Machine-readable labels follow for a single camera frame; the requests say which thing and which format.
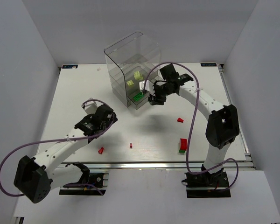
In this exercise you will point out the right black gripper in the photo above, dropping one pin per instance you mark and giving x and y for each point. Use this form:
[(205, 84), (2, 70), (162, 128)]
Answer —
[(157, 94)]

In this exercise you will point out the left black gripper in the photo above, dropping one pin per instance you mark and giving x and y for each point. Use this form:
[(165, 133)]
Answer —
[(105, 113)]

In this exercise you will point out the yellow lego brick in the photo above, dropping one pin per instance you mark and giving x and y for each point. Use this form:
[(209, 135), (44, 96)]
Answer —
[(137, 75), (130, 83)]

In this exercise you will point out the clear acrylic cover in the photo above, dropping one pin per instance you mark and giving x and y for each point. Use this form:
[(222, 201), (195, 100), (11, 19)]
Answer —
[(130, 61)]

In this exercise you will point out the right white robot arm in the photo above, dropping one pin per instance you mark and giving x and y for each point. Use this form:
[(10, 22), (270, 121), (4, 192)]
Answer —
[(222, 120)]

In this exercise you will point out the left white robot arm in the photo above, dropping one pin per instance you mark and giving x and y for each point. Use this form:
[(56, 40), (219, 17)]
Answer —
[(37, 176)]

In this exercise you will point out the green lego brick left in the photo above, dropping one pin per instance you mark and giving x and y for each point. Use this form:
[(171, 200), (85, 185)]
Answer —
[(138, 96)]

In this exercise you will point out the red cone lego right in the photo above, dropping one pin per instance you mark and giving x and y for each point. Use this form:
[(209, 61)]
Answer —
[(180, 120)]

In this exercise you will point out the red cone lego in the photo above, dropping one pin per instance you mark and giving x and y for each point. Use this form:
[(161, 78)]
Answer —
[(180, 120), (100, 151)]

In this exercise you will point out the red cone lego left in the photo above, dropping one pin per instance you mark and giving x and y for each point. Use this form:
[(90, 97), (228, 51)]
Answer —
[(100, 151)]

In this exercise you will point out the grey stacked drawer trays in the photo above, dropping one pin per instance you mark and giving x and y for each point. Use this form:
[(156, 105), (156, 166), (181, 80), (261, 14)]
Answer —
[(119, 77)]

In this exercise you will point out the red white green lego stack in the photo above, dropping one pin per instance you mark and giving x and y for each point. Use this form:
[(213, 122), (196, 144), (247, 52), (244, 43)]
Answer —
[(182, 145)]

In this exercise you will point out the right blue label sticker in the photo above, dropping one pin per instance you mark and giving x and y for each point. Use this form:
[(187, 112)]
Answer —
[(208, 64)]

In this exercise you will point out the blue label sticker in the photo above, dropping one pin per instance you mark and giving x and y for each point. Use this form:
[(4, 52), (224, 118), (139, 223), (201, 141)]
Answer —
[(208, 64), (69, 66)]

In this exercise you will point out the left blue label sticker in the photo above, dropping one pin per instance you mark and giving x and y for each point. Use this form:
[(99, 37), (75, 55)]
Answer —
[(69, 66)]

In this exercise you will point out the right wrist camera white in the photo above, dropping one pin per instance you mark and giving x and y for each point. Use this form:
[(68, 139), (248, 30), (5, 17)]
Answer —
[(146, 87)]

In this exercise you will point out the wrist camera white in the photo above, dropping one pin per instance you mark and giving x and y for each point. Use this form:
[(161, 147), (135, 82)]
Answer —
[(146, 87), (89, 106)]

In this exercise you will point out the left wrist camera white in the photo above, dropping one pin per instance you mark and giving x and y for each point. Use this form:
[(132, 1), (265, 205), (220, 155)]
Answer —
[(89, 106)]

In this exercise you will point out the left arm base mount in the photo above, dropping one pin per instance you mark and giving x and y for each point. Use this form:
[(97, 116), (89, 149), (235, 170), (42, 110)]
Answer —
[(91, 183)]

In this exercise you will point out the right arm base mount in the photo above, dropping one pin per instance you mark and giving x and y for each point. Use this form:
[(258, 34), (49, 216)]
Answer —
[(207, 185)]

